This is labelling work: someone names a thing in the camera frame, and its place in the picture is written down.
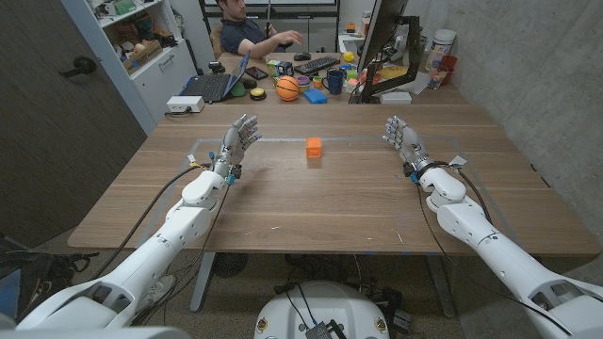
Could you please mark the blue block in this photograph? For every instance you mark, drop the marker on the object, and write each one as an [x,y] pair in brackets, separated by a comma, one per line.
[315,96]

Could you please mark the black smartphone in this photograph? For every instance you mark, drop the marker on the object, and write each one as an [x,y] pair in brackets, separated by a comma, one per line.
[256,73]

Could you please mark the green box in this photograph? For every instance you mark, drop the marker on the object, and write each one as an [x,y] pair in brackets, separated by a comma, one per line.
[272,69]

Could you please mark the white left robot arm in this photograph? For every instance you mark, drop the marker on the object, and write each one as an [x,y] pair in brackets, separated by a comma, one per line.
[155,254]

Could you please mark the white power strip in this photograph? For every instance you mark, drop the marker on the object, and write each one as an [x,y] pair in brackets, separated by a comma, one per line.
[185,104]

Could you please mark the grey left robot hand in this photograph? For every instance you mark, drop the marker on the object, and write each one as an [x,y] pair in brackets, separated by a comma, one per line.
[235,141]

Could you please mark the yellow ball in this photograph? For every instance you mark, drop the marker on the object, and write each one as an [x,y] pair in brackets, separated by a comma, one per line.
[348,56]

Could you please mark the black monitor stand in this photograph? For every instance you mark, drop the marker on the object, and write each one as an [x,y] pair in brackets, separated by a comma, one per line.
[413,52]

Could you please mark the dark cube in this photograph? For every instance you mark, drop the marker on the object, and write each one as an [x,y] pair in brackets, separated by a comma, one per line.
[286,69]

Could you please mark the small orange basketball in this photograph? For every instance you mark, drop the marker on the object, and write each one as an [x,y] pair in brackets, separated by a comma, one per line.
[288,88]

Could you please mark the orange block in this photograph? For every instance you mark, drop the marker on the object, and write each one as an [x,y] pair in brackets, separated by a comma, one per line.
[314,147]

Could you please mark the green dome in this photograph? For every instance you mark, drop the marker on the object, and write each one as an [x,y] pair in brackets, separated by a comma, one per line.
[238,90]

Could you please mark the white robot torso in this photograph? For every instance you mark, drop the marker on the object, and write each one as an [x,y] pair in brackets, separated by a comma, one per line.
[325,306]

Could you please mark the black laptop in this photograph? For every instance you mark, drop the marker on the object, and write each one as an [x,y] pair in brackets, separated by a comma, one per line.
[207,87]

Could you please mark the red cup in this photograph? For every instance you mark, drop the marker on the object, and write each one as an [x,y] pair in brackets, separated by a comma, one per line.
[448,68]

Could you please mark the flat white box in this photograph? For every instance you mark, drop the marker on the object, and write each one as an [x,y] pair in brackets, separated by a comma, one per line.
[396,98]

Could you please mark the grey sneaker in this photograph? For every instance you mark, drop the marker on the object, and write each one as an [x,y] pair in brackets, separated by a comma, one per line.
[160,288]

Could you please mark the black computer mouse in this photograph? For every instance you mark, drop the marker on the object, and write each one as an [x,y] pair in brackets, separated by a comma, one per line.
[302,56]

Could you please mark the grey table leg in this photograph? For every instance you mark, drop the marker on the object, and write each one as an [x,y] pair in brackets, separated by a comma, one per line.
[202,282]
[442,287]

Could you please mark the white canister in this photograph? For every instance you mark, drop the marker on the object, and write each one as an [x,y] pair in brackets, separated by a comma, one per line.
[440,49]

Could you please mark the colourful stacked cups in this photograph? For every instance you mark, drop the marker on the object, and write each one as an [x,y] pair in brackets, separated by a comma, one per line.
[304,84]

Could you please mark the black computer monitor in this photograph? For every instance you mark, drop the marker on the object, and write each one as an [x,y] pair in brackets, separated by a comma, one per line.
[381,33]

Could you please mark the cardboard box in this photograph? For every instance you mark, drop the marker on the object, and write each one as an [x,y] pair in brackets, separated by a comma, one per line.
[141,57]

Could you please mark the white shelf cabinet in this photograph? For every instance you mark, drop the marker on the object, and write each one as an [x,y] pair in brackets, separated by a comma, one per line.
[160,82]

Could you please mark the yellow push button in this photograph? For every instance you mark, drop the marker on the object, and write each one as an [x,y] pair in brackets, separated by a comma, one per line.
[257,93]

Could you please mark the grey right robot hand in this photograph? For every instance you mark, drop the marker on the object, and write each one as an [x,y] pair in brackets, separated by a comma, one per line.
[407,141]

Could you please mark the dark blue mug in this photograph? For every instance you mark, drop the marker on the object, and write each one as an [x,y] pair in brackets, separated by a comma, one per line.
[335,82]

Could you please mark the person in dark shirt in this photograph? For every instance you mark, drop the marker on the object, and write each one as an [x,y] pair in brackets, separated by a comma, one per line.
[240,35]

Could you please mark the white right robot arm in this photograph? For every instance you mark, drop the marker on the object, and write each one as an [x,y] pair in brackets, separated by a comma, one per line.
[494,254]

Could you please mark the black keyboard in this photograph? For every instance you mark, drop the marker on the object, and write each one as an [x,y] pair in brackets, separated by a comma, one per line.
[316,65]

